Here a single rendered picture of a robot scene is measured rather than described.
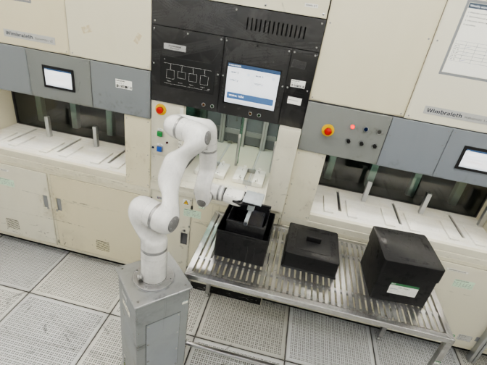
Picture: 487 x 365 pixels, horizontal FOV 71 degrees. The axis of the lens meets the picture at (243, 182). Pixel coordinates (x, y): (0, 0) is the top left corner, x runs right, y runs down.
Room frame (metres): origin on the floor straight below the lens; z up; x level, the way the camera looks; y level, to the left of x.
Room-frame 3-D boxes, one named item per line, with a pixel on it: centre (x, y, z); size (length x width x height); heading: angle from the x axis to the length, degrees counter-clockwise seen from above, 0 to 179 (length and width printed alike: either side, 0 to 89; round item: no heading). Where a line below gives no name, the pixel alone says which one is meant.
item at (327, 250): (1.54, -0.43, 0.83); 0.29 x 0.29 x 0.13; 82
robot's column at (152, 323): (1.20, 0.36, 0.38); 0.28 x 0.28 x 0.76; 38
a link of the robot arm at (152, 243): (1.21, 0.39, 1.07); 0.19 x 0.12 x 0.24; 65
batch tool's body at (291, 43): (2.30, 0.12, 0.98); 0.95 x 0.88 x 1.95; 173
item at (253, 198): (1.54, -0.06, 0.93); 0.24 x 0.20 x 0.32; 172
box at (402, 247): (1.42, -0.86, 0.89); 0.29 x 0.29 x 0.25; 87
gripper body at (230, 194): (1.56, 0.04, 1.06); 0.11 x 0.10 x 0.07; 82
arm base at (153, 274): (1.20, 0.36, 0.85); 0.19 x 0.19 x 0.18
